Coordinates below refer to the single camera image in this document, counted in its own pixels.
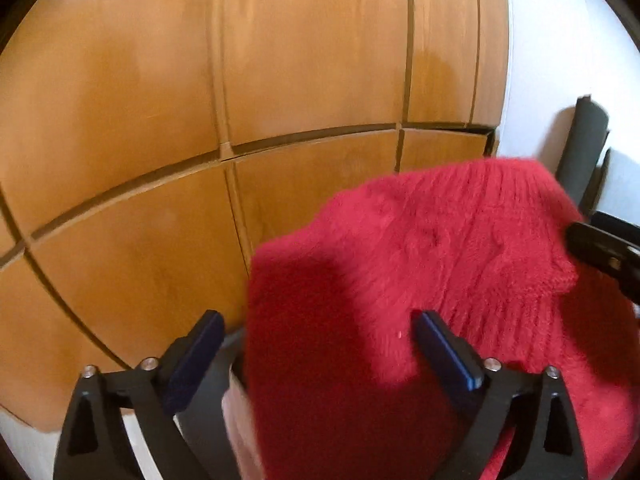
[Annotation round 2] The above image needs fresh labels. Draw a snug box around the dark grey rolled mat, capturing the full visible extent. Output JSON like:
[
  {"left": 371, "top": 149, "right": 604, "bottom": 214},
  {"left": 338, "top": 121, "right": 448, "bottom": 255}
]
[{"left": 555, "top": 95, "right": 612, "bottom": 216}]

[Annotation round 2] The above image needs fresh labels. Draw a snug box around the wooden wardrobe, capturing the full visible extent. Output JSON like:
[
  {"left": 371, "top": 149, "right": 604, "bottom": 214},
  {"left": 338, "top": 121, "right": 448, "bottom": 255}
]
[{"left": 0, "top": 0, "right": 511, "bottom": 436}]

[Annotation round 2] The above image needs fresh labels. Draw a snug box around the red knitted sweater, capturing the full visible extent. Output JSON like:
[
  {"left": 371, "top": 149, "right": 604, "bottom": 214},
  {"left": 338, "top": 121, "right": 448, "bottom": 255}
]
[{"left": 244, "top": 156, "right": 640, "bottom": 480}]

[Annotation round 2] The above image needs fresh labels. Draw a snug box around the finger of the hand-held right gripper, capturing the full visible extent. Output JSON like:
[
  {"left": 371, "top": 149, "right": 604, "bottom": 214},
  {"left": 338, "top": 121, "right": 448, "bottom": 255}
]
[
  {"left": 591, "top": 211, "right": 640, "bottom": 250},
  {"left": 565, "top": 220, "right": 640, "bottom": 306}
]

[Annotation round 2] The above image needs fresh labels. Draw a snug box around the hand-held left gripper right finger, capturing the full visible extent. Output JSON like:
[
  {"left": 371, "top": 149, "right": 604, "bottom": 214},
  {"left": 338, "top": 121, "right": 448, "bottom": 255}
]
[{"left": 411, "top": 310, "right": 588, "bottom": 480}]

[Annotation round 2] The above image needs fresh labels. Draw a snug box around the pink white folded garment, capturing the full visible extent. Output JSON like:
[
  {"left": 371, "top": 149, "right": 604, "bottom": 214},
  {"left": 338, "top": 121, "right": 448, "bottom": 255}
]
[{"left": 221, "top": 360, "right": 266, "bottom": 480}]

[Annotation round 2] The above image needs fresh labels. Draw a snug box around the black folded garment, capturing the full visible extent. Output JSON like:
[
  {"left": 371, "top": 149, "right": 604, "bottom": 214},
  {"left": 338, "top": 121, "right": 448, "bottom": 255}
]
[{"left": 177, "top": 330, "right": 248, "bottom": 480}]

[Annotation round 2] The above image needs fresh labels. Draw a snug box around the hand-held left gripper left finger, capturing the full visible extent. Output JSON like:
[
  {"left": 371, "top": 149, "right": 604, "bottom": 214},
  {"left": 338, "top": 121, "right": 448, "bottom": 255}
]
[{"left": 52, "top": 310, "right": 227, "bottom": 480}]

